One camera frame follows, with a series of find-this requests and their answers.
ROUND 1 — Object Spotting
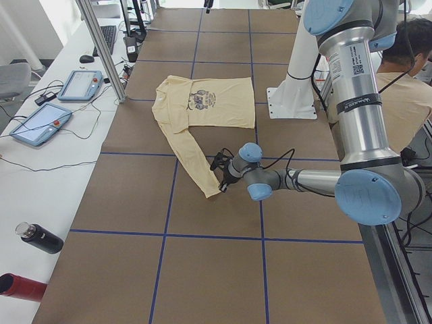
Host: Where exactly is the black computer mouse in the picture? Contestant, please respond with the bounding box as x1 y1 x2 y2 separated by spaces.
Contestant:
79 55 95 64

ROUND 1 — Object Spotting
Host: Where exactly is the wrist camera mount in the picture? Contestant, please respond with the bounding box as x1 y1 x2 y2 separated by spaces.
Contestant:
210 151 234 171

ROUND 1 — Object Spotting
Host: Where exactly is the blue teach pendant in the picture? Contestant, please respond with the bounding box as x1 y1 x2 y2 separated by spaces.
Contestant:
57 70 103 102
9 103 72 146

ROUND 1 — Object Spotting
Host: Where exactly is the black keyboard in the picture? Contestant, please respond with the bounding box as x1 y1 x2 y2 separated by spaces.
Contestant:
100 25 117 55

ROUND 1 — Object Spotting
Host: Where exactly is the person in beige shirt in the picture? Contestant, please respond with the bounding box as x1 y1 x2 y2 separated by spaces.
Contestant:
376 18 431 153

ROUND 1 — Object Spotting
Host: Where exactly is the black label printer box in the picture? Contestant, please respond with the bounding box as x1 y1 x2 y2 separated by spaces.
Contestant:
124 36 138 63

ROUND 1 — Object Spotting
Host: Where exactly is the red water bottle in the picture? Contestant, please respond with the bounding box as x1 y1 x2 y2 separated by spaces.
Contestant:
1 273 47 302

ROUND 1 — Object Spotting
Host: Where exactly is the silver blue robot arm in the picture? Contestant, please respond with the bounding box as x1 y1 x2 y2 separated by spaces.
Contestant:
212 1 425 225

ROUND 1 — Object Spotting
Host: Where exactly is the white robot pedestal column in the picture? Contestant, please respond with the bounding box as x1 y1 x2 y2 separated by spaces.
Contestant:
267 13 319 119

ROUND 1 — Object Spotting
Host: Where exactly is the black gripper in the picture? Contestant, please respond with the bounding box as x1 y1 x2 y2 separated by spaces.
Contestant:
219 168 240 192

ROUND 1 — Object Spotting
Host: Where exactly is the beige long sleeve shirt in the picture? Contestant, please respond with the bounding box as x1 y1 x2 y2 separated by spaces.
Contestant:
152 75 255 198

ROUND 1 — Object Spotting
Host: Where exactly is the upper blue teach pendant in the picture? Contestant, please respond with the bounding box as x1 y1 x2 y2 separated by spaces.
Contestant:
57 70 103 102

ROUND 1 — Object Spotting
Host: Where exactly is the aluminium frame post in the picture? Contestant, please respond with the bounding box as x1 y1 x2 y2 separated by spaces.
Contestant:
76 0 126 103

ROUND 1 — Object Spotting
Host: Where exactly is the black power adapter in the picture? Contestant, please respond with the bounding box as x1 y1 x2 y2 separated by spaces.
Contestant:
34 92 57 106

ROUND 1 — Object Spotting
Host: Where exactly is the lower blue teach pendant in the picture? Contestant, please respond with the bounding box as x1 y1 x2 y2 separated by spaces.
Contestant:
9 103 72 146

